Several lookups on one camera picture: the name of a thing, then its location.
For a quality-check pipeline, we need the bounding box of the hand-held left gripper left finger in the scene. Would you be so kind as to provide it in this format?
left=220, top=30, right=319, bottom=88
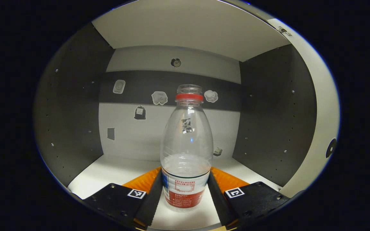
left=82, top=166, right=163, bottom=229

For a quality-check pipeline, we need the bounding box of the black cat sticker cabinet door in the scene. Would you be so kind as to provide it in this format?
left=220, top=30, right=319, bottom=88
left=267, top=18, right=340, bottom=199

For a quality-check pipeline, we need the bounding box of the white and grey cabinet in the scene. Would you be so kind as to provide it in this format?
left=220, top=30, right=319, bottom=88
left=33, top=0, right=318, bottom=230

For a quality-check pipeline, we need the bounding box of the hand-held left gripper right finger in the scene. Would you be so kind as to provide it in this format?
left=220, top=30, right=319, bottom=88
left=207, top=166, right=290, bottom=229

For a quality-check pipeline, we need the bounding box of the white cabinet shelf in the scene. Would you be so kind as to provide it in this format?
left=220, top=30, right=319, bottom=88
left=67, top=154, right=284, bottom=230
left=92, top=0, right=291, bottom=62

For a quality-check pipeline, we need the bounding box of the clear plastic bottle red label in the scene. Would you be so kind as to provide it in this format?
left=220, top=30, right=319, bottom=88
left=160, top=84, right=214, bottom=212

